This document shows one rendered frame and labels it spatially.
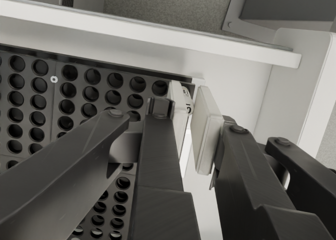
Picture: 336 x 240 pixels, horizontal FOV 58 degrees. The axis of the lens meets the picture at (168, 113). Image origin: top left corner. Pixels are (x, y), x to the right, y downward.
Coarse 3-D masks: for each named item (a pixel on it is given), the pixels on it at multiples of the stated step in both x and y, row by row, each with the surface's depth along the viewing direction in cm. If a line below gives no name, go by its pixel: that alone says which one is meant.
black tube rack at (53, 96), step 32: (0, 64) 24; (32, 64) 24; (64, 64) 24; (96, 64) 26; (0, 96) 24; (32, 96) 24; (64, 96) 24; (96, 96) 28; (128, 96) 24; (160, 96) 24; (0, 128) 25; (32, 128) 25; (64, 128) 25; (0, 160) 26; (128, 192) 27; (96, 224) 28; (128, 224) 28
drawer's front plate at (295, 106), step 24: (312, 48) 23; (288, 72) 26; (312, 72) 22; (264, 96) 31; (288, 96) 26; (312, 96) 22; (264, 120) 30; (288, 120) 25; (312, 120) 22; (264, 144) 29; (312, 144) 23
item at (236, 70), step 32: (0, 0) 23; (32, 0) 27; (0, 32) 29; (32, 32) 29; (64, 32) 29; (96, 32) 24; (128, 32) 23; (160, 32) 24; (192, 32) 26; (128, 64) 30; (160, 64) 30; (192, 64) 30; (224, 64) 30; (256, 64) 30; (288, 64) 24; (224, 96) 31; (256, 96) 31; (192, 160) 33; (192, 192) 34
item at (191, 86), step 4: (184, 84) 24; (188, 84) 24; (192, 84) 24; (188, 88) 24; (192, 88) 24; (192, 92) 24; (192, 96) 24; (188, 116) 25; (184, 132) 25; (184, 136) 25; (180, 152) 26; (180, 156) 26
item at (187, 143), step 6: (192, 78) 29; (198, 78) 30; (198, 84) 29; (204, 84) 30; (186, 132) 31; (186, 138) 31; (186, 144) 31; (186, 150) 32; (186, 156) 32; (180, 162) 32; (186, 162) 32; (180, 168) 32
